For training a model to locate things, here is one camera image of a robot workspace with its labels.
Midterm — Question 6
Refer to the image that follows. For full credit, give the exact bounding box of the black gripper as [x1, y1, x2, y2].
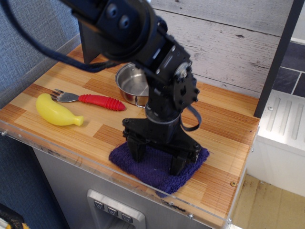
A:
[122, 118, 201, 176]

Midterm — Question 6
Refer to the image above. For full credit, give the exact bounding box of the blue purple terry cloth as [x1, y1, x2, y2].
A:
[109, 143, 210, 198]

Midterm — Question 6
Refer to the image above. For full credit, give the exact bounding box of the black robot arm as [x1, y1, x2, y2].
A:
[65, 0, 201, 175]

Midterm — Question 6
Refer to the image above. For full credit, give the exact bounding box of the stainless steel pot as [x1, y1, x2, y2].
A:
[115, 63, 149, 108]

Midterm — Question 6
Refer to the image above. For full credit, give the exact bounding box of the silver dispenser button panel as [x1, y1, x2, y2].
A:
[87, 189, 146, 229]

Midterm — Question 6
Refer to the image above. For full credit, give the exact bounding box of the yellow plastic banana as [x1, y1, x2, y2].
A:
[36, 94, 84, 126]

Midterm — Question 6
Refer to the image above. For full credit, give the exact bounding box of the clear acrylic edge guard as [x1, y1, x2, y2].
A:
[0, 121, 251, 229]

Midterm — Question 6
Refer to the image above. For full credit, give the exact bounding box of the white ribbed sink unit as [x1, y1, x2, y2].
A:
[247, 90, 305, 196]

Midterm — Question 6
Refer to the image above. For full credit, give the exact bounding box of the yellow object bottom left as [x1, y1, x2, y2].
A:
[0, 210, 30, 229]

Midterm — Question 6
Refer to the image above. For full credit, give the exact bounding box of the red handled metal fork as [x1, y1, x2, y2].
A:
[51, 89, 126, 111]

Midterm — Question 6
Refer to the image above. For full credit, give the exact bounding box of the dark grey left post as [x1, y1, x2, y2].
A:
[78, 21, 100, 64]

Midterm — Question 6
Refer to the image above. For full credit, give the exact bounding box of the dark grey post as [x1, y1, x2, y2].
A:
[78, 21, 100, 64]
[254, 0, 305, 118]

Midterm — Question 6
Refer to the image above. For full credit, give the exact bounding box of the dark grey right post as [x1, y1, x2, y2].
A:
[254, 0, 305, 118]

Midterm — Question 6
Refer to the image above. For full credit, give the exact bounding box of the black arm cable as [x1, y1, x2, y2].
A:
[0, 0, 203, 132]

